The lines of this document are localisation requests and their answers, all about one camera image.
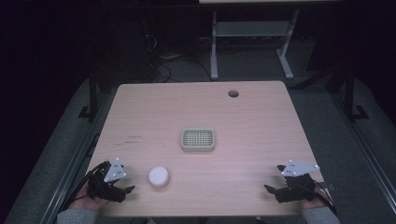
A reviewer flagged person's left hand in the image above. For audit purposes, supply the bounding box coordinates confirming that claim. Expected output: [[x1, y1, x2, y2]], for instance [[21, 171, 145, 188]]
[[68, 182, 108, 211]]

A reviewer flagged beige grid soap dish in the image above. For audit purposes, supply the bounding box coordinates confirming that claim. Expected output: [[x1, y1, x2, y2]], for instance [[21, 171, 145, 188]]
[[180, 127, 216, 153]]

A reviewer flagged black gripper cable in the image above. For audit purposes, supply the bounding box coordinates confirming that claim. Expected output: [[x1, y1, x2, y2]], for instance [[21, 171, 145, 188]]
[[58, 161, 108, 213], [313, 181, 338, 217]]

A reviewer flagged grey metal floor rail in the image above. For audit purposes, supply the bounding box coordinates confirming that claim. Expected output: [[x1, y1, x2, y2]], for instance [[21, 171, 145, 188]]
[[328, 91, 396, 206], [38, 88, 120, 224]]

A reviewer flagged tangle of black floor cables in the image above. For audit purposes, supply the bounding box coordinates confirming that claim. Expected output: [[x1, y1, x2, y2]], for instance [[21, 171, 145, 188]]
[[142, 29, 213, 84]]

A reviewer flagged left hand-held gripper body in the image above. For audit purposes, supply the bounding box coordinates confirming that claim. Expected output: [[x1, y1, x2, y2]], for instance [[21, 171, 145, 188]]
[[86, 157, 128, 203]]

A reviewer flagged person's right hand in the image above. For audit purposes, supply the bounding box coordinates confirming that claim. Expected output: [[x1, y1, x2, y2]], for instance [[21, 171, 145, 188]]
[[299, 188, 329, 210]]

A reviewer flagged black metal stand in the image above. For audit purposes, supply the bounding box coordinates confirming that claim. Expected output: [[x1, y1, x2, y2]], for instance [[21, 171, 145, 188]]
[[78, 69, 98, 121], [341, 63, 371, 122]]

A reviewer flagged white metal desk frame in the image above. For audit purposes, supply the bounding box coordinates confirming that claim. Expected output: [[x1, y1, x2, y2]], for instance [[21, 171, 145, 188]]
[[209, 8, 301, 81]]

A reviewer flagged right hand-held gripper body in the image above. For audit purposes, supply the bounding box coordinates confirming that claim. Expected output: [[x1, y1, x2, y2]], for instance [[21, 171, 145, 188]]
[[275, 160, 321, 204]]

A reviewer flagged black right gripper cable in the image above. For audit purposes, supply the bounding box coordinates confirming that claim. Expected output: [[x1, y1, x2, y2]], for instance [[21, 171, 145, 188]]
[[313, 181, 338, 217]]

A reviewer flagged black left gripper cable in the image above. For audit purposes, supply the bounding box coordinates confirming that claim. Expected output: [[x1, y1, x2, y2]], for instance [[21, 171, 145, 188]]
[[58, 161, 108, 213]]

